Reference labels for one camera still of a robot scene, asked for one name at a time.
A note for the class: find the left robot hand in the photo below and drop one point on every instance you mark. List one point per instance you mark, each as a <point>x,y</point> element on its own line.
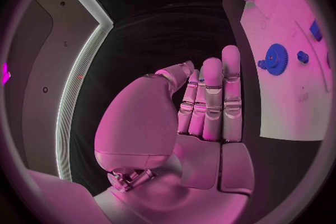
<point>147,123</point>

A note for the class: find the white task board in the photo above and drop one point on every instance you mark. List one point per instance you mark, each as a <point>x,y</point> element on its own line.
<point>286,102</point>

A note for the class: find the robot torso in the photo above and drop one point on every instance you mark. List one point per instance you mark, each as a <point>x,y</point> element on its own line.
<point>65,60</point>

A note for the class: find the small blue peg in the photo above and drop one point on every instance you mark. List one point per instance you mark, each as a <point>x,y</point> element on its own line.
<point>261,64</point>

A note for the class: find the blue gear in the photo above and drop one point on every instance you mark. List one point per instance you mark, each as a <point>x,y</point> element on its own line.
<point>277,59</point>

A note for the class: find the blue block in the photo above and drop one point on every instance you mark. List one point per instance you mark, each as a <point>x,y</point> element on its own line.
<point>316,30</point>

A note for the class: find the short blue cylinder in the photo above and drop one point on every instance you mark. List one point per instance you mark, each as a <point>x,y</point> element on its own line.
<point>303,57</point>

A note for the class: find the glowing light bar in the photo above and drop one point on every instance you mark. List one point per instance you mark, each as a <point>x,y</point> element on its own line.
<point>5,73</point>

